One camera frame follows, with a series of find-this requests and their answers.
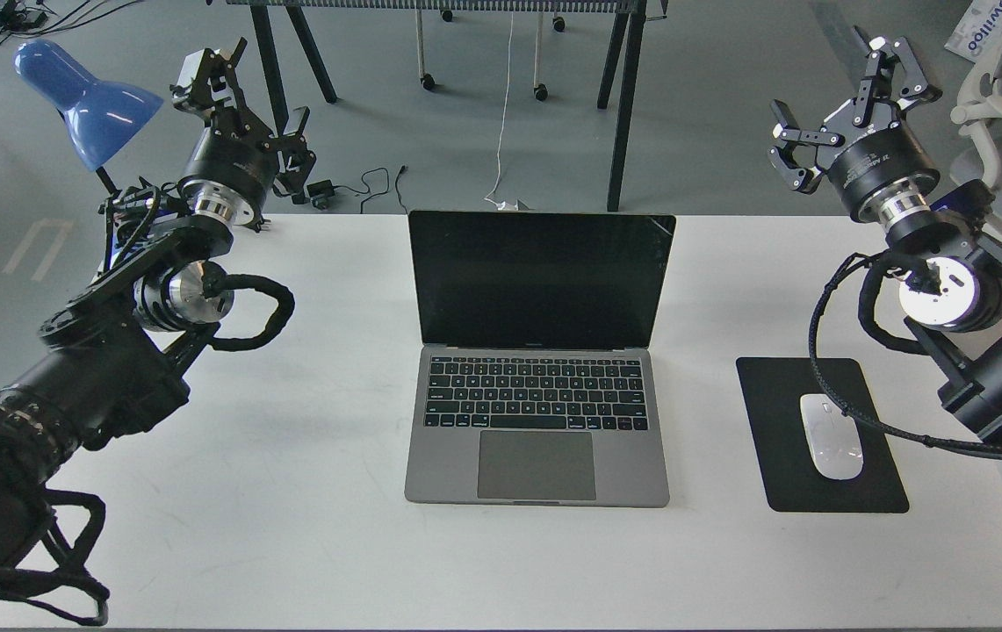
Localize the white computer mouse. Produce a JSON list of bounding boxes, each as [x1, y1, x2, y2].
[[799, 393, 863, 481]]

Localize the white printed box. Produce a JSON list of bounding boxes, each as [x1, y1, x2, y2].
[[943, 0, 1002, 61]]

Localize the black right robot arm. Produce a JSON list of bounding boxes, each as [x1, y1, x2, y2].
[[769, 27, 1002, 461]]

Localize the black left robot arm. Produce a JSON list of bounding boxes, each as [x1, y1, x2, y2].
[[0, 39, 315, 627]]

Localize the grey laptop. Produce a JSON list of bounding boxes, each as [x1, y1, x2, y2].
[[404, 209, 676, 508]]

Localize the black cables on floor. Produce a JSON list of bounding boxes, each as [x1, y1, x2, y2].
[[0, 0, 146, 82]]

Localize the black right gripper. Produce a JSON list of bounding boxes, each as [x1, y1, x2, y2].
[[769, 25, 942, 223]]

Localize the black power adapter with cable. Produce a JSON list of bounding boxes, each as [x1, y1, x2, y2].
[[304, 164, 409, 213]]

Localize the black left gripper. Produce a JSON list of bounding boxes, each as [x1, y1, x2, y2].
[[170, 39, 316, 226]]

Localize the blue desk lamp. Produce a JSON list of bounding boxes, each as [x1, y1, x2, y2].
[[12, 39, 163, 195]]

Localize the black framed background table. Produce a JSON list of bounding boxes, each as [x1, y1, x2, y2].
[[226, 0, 668, 212]]

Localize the black mouse pad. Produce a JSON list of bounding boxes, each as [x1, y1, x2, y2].
[[736, 356, 910, 514]]

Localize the white hanging cable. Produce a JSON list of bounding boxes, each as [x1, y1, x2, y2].
[[483, 11, 521, 212]]

